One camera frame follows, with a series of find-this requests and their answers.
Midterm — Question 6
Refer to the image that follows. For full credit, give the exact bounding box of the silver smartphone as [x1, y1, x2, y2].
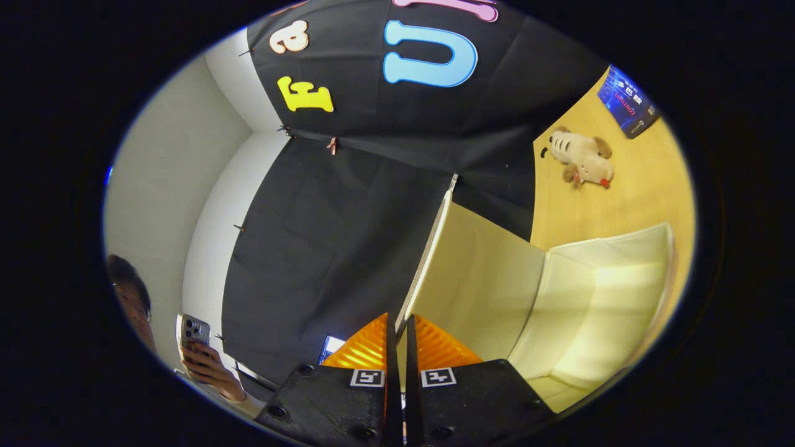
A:
[176, 314, 212, 367]

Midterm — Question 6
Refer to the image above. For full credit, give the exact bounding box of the dark blue book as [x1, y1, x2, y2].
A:
[596, 65, 660, 139]

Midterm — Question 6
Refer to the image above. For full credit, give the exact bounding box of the lit computer screen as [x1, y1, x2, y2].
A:
[318, 335, 346, 364]

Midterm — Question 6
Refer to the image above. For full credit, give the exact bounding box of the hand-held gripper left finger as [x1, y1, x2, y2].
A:
[255, 312, 403, 447]

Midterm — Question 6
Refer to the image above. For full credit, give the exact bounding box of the black backdrop cloth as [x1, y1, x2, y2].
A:
[220, 0, 612, 398]

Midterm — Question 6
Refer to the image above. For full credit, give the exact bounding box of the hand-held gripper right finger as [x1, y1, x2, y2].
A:
[405, 312, 557, 447]

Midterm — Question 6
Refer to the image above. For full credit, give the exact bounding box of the beige plush dog toy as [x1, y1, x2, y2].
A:
[540, 126, 616, 189]

